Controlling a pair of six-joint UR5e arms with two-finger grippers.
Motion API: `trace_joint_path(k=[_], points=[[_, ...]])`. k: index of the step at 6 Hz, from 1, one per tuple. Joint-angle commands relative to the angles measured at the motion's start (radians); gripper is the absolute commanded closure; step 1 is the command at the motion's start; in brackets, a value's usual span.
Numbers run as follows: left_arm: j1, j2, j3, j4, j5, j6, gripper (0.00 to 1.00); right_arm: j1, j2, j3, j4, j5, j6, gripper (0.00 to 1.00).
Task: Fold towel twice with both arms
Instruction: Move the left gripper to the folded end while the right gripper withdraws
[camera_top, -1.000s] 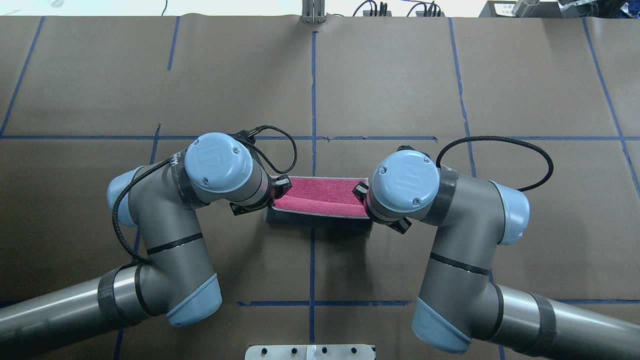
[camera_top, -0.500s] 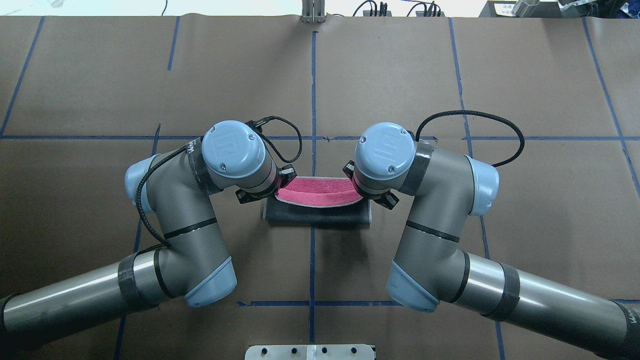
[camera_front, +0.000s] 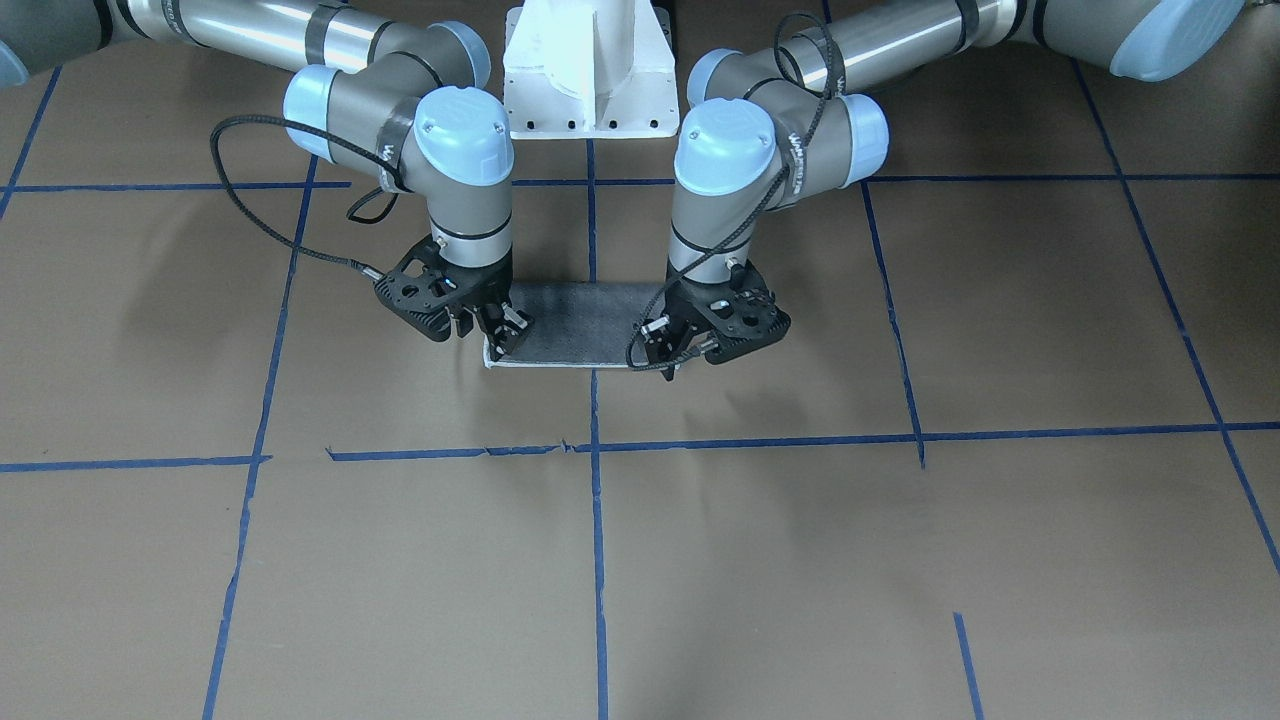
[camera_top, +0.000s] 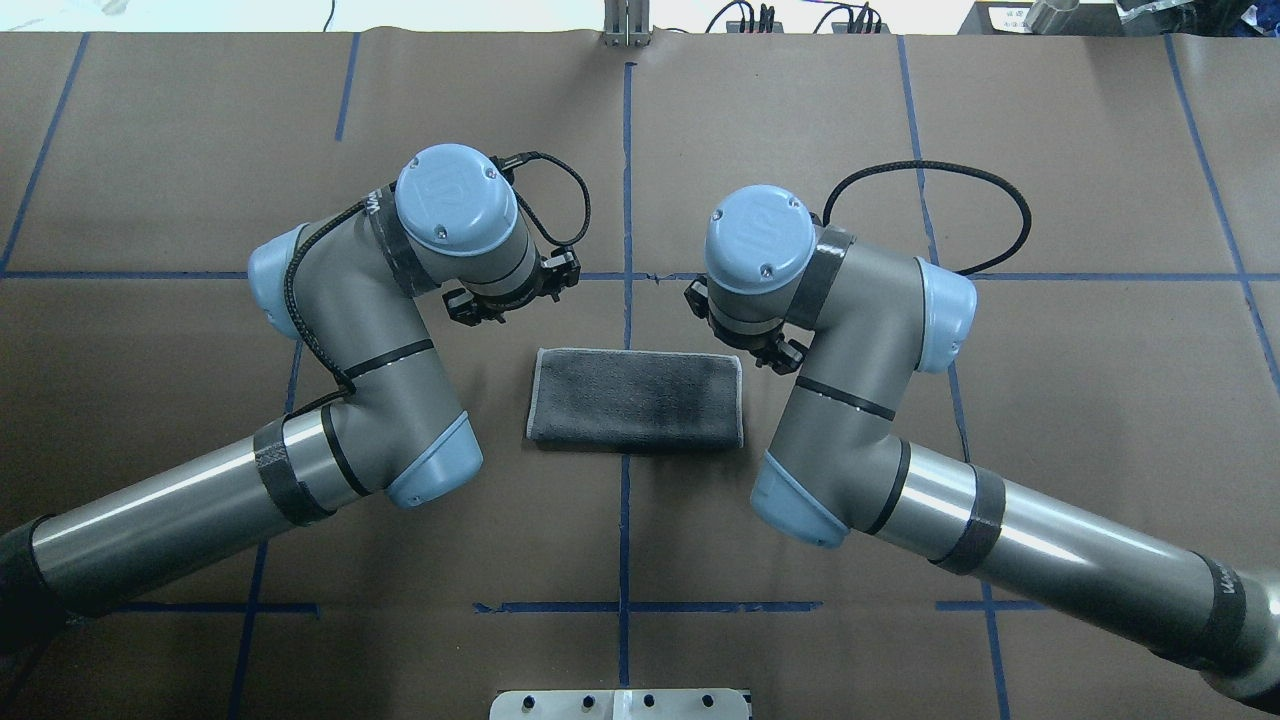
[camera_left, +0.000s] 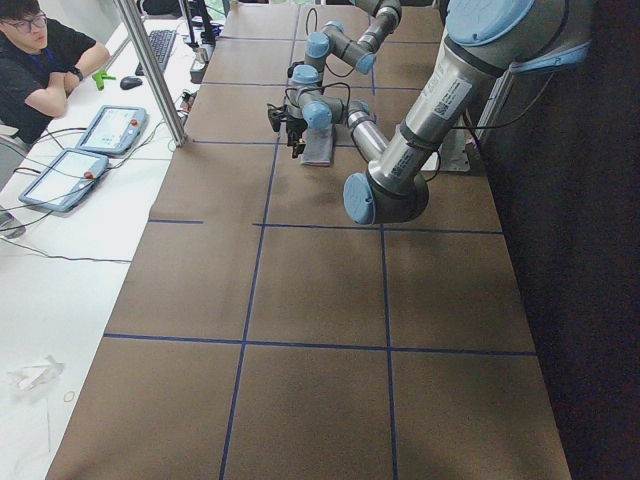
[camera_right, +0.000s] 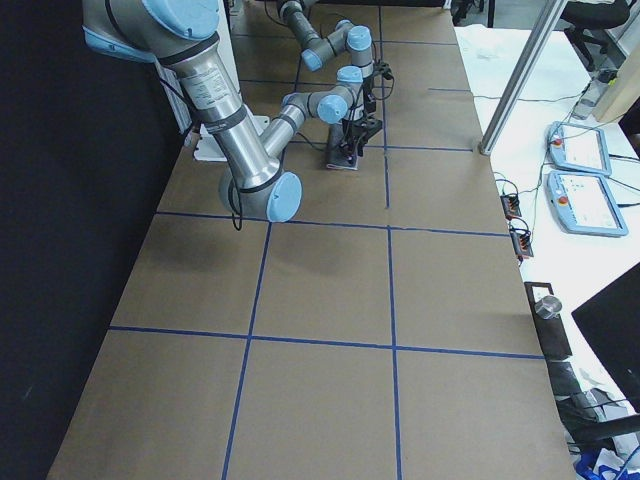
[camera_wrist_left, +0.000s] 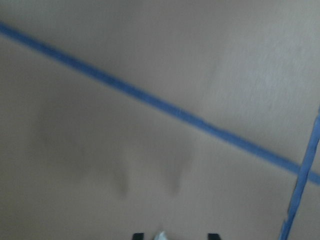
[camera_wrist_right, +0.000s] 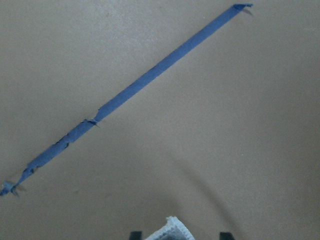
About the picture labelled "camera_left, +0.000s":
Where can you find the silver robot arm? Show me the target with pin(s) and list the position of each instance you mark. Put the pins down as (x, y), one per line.
(307, 113)
(484, 39)

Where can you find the seated man black shirt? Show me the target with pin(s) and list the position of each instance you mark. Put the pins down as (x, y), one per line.
(42, 62)

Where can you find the upper teach pendant tablet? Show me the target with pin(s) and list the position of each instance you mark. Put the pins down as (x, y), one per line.
(114, 130)

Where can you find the green plastic tool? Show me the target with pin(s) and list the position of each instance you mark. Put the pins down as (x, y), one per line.
(100, 77)

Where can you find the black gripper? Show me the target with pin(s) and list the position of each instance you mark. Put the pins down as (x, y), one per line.
(295, 130)

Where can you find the aluminium frame post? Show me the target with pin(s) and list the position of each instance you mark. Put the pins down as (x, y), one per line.
(155, 77)

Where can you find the pink towel grey underside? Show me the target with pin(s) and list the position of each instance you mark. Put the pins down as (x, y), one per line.
(319, 147)

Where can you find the teach pendant tablet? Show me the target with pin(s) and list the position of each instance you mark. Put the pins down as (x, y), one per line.
(114, 130)
(64, 183)

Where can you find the lower teach pendant tablet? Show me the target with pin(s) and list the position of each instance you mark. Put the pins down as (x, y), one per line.
(64, 183)

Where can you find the crumpled clear plastic wrap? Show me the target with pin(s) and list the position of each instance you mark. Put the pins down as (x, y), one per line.
(28, 378)

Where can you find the black computer mouse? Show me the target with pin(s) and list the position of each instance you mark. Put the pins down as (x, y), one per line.
(130, 82)

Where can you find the black keyboard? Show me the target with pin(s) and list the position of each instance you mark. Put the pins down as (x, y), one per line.
(162, 42)

